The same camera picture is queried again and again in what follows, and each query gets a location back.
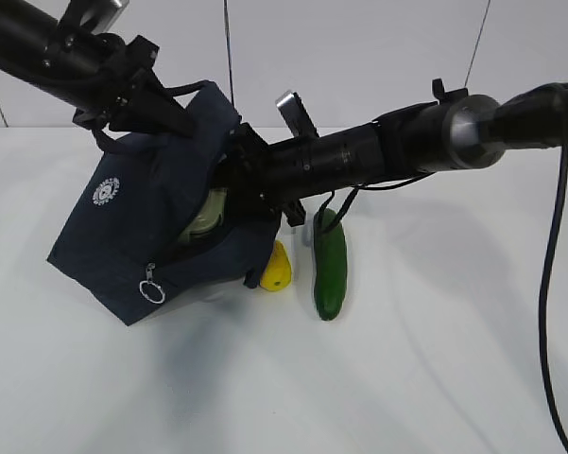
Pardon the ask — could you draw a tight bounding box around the yellow lemon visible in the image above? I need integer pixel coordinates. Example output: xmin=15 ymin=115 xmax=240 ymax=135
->
xmin=260 ymin=240 xmax=292 ymax=292

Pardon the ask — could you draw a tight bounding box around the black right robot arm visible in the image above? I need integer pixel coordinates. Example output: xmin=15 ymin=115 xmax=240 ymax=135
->
xmin=213 ymin=79 xmax=568 ymax=225

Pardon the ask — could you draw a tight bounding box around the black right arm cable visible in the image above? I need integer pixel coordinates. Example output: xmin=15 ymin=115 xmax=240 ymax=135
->
xmin=314 ymin=82 xmax=568 ymax=454

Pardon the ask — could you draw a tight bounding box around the navy blue lunch bag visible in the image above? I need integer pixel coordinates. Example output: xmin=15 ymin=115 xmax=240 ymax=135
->
xmin=47 ymin=81 xmax=282 ymax=325

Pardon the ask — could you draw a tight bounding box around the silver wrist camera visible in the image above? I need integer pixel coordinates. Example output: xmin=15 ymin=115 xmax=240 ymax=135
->
xmin=59 ymin=0 xmax=129 ymax=34
xmin=276 ymin=90 xmax=318 ymax=139

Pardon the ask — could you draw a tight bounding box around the glass container green lid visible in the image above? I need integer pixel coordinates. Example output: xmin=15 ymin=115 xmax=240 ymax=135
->
xmin=177 ymin=188 xmax=228 ymax=245

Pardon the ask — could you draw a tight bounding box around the green cucumber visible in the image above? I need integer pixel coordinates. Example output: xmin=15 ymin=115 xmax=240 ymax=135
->
xmin=313 ymin=208 xmax=348 ymax=322

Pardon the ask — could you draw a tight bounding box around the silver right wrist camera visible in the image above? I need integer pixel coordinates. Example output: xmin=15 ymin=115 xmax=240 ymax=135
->
xmin=276 ymin=90 xmax=318 ymax=139

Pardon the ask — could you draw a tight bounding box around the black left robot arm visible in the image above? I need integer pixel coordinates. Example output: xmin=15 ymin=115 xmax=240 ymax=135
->
xmin=0 ymin=1 xmax=199 ymax=137

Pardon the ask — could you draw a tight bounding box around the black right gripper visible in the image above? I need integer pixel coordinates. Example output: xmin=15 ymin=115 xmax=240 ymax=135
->
xmin=216 ymin=122 xmax=321 ymax=226

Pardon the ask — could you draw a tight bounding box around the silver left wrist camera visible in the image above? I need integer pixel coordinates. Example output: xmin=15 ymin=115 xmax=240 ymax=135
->
xmin=59 ymin=0 xmax=129 ymax=34

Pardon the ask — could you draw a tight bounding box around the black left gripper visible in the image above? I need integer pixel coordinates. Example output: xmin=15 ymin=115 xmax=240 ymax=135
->
xmin=42 ymin=23 xmax=203 ymax=137

